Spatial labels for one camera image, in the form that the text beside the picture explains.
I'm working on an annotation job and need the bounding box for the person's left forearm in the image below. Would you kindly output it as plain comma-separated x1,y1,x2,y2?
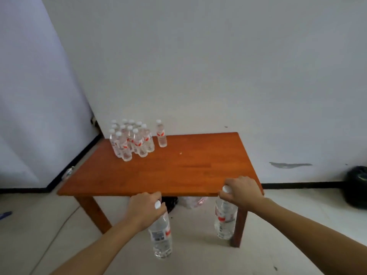
50,218,141,275

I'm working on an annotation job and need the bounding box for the large black bin bag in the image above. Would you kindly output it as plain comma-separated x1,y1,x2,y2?
343,166,367,209

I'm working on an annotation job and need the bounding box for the shiny crumpled plastic item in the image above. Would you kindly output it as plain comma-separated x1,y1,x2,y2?
62,166,76,181

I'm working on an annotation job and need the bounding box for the person's left hand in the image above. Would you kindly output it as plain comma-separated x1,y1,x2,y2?
126,192,167,232

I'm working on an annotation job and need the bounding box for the clear plastic water bottle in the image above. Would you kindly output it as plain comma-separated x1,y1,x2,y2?
147,200,174,259
156,120,168,148
214,185,239,240

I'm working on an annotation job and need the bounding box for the orange-brown wooden table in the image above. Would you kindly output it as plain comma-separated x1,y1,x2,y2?
57,132,264,248

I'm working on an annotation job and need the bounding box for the clear pinkish plastic bag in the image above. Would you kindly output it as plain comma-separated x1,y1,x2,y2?
177,197,209,209

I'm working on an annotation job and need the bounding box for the cluster of water bottles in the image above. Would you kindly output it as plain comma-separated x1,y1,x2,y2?
109,119,155,162

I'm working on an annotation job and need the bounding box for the small black plastic bag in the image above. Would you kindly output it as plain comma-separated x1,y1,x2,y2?
162,197,179,214

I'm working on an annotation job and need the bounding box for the person's right forearm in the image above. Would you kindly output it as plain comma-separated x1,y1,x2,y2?
252,197,367,275

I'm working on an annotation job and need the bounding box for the thin floor cable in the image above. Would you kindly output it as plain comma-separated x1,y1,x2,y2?
29,205,81,275

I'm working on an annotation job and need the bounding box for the person's right hand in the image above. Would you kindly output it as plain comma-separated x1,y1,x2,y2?
219,176,266,212

